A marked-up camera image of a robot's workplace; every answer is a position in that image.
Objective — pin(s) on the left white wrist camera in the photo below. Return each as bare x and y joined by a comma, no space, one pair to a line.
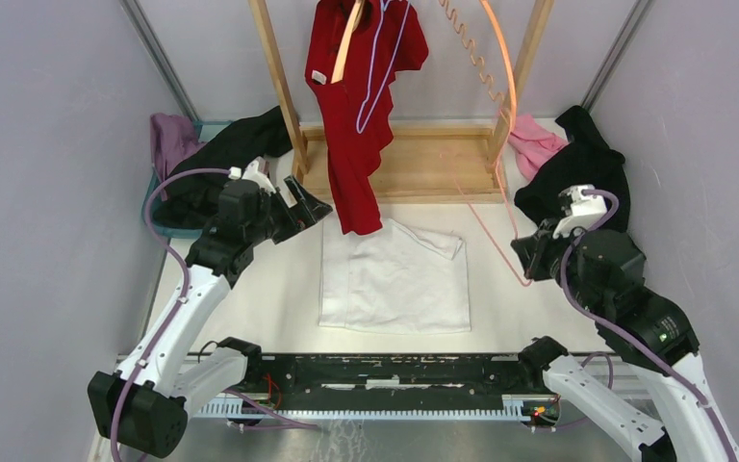
256,171

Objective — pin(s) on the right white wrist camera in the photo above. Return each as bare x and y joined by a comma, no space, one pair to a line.
580,208

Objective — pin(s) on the black garment on right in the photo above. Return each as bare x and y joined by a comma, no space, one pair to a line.
586,160

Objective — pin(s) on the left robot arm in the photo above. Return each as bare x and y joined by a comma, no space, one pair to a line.
147,401

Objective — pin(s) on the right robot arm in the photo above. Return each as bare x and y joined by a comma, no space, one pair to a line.
601,273

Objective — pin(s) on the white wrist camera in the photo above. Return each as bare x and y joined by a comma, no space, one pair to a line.
580,208
256,171

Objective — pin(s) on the pink garment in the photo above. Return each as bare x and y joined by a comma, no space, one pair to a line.
533,145

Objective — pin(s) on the teal laundry basket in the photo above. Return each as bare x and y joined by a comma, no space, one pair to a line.
204,131

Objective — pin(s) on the white garment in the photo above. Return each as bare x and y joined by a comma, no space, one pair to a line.
397,280

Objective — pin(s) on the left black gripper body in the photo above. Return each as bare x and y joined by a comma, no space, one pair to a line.
260,229

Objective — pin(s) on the red skirt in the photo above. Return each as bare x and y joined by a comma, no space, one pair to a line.
350,71

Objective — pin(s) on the black garment in basket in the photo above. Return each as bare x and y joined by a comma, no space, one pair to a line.
190,201

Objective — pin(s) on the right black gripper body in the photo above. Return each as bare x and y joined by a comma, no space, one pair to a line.
585,291

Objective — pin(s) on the purple garment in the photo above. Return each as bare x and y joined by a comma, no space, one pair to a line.
173,139

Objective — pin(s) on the wooden hanger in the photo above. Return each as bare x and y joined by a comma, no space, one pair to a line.
351,25

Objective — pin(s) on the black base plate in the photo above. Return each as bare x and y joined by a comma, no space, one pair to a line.
390,382

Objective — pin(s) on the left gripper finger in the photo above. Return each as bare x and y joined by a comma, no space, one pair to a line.
307,210
286,228

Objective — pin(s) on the wooden clothes rack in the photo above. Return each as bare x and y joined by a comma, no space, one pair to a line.
430,163

